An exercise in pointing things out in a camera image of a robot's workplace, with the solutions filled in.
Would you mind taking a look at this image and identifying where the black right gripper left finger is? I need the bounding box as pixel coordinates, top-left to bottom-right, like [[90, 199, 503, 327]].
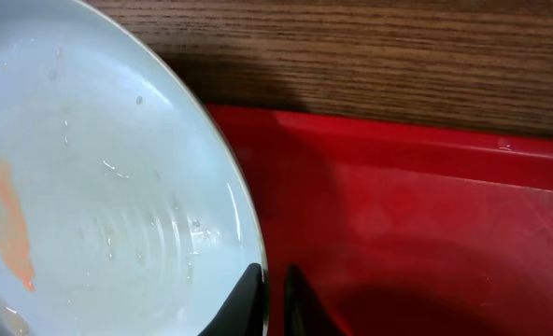
[[199, 263, 264, 336]]

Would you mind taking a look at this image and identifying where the red plastic tray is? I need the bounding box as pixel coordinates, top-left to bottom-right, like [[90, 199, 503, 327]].
[[210, 105, 553, 335]]

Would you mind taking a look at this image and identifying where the light blue plate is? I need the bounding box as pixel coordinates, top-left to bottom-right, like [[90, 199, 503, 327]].
[[0, 0, 269, 335]]

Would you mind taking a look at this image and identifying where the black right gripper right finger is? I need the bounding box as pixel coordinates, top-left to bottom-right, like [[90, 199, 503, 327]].
[[284, 265, 345, 336]]

